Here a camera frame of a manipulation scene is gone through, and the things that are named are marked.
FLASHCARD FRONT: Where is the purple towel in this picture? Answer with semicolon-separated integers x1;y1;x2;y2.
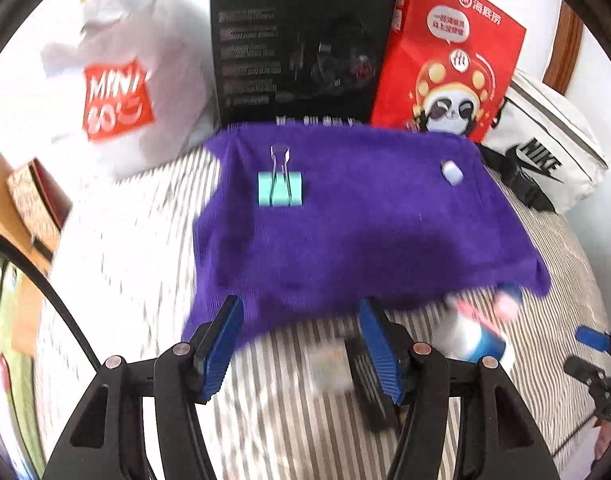
182;122;551;348

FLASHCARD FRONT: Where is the blue and white cylinder container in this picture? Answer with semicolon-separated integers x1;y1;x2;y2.
438;305;516;368

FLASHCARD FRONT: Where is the white charger cube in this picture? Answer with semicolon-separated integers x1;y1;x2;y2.
305;342;356;401

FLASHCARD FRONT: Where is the wooden door frame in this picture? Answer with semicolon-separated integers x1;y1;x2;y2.
543;0;585;96

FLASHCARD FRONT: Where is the patterned cardboard box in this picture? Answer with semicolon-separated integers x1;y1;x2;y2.
6;157;74;261

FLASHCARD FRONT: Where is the black cable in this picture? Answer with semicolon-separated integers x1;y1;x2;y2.
0;225;106;368

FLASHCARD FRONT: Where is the striped bedding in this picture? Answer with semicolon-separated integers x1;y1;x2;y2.
33;150;611;480

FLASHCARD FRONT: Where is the white waist bag black logo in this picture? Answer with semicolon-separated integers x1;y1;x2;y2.
478;69;610;215

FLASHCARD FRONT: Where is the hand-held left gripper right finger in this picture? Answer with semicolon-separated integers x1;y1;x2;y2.
358;297;561;480

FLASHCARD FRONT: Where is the black printed cardboard box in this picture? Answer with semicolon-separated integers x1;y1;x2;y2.
209;0;401;128

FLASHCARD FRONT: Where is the green cloth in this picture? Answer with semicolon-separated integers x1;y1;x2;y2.
0;255;41;476

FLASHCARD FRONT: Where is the red panda paper bag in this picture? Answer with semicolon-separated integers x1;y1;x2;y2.
369;0;527;143

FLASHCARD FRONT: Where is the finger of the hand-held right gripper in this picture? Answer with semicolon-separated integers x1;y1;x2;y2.
564;356;611;386
575;326;611;352

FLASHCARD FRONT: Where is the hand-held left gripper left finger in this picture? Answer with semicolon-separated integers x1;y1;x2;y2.
40;295;245;480

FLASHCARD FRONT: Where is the white shopping bag red label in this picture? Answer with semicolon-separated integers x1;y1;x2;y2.
40;0;221;181

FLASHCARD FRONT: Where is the mint green binder clip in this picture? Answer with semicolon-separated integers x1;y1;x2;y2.
257;143;305;207

